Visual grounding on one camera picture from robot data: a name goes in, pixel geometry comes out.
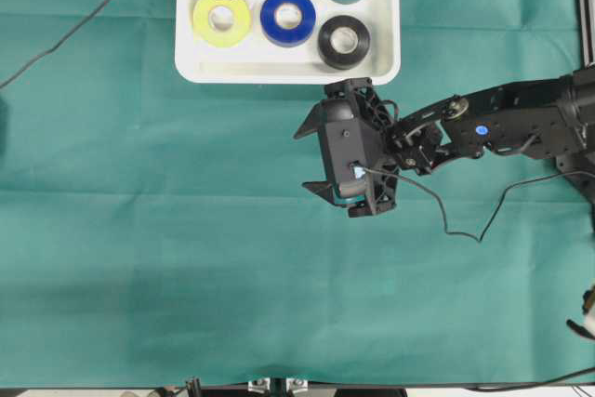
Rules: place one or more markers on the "white plastic case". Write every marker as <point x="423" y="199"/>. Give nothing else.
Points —
<point x="256" y="60"/>

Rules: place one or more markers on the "right wrist camera housing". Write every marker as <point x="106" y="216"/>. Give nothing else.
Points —
<point x="341" y="142"/>

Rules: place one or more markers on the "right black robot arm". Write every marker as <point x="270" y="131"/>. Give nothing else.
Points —
<point x="543" y="119"/>

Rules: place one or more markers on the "black tape roll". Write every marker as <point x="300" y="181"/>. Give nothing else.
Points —
<point x="343" y="42"/>

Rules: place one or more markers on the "yellow tape roll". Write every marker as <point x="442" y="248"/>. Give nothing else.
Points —
<point x="221" y="23"/>

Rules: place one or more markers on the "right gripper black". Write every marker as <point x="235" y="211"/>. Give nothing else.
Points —
<point x="377" y="119"/>

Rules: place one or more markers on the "metal table clamp brackets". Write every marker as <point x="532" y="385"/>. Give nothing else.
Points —
<point x="271" y="386"/>

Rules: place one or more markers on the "blue tape roll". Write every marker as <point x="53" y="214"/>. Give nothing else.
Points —
<point x="287" y="23"/>

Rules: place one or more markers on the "green table cloth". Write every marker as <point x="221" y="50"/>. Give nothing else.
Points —
<point x="154" y="230"/>

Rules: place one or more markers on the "white object at edge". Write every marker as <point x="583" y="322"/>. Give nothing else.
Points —
<point x="586" y="328"/>

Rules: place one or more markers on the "black aluminium frame rail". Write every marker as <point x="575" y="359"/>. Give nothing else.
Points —
<point x="586" y="6"/>

